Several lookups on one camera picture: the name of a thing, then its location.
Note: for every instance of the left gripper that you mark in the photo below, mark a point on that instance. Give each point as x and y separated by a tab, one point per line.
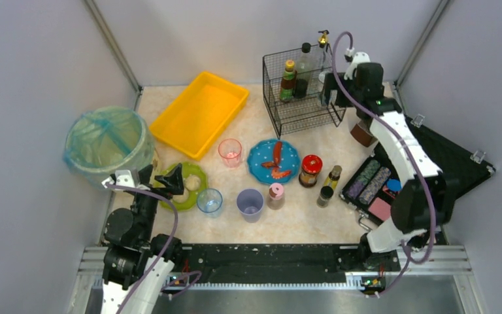
154	188

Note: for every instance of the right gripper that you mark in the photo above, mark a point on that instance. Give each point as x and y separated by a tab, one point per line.
331	89

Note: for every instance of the silver lid white can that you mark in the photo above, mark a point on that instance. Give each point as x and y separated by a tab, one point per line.
321	82

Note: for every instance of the gold pump clear bottle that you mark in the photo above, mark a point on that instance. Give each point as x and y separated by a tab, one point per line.
320	56

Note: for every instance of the black cap dark bottle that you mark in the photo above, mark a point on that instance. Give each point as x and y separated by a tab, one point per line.
303	69

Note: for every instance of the yellow cap sauce bottle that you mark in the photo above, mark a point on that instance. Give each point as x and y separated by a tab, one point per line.
287	83

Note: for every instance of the red lid sauce jar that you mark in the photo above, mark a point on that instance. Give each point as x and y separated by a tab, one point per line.
311	167

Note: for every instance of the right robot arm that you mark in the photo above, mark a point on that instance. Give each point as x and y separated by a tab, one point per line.
427	195

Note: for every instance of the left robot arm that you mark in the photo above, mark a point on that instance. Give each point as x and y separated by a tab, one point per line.
137	264

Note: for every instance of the white steamed bun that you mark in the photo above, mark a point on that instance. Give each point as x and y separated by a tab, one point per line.
192	183
182	197

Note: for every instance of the green dotted plate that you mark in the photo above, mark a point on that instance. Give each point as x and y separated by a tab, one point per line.
192	169

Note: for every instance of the blue transparent cup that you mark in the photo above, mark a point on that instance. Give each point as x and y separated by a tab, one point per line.
210	202

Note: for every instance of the brown metronome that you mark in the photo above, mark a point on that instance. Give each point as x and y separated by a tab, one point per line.
360	132

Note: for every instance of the pink transparent cup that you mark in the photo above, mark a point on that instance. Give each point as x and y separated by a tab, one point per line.
230	151

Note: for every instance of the yellow plastic tray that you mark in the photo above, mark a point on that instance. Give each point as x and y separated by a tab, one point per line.
199	115

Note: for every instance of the purple plastic cup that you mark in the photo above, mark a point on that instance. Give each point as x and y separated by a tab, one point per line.
250	203

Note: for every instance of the red sausage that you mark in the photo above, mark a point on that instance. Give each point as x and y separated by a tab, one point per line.
277	151

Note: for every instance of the trash bin with green bag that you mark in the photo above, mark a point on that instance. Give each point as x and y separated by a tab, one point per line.
105	140

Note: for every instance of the blue dotted plate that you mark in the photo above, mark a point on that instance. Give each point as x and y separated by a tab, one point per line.
263	152

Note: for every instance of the small yellow oil bottle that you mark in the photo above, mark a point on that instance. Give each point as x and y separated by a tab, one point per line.
333	177

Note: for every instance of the sliced sausage piece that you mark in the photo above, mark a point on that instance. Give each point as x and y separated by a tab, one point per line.
276	173

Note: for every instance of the pink lid spice jar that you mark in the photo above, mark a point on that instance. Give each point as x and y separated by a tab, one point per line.
276	196

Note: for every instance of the small black lid jar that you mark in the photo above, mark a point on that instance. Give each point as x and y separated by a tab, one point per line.
326	193

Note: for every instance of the black poker chip case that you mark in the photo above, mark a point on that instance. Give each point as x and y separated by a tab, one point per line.
375	185

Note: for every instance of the black wire rack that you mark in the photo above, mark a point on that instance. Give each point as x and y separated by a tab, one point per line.
297	114

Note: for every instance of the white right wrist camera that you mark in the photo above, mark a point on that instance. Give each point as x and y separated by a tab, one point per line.
354	59

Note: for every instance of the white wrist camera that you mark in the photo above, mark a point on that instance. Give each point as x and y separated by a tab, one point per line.
354	59
123	177

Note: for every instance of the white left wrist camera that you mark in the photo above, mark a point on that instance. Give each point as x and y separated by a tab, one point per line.
123	177

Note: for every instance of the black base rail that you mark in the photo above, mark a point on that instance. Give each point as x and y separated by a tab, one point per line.
305	267

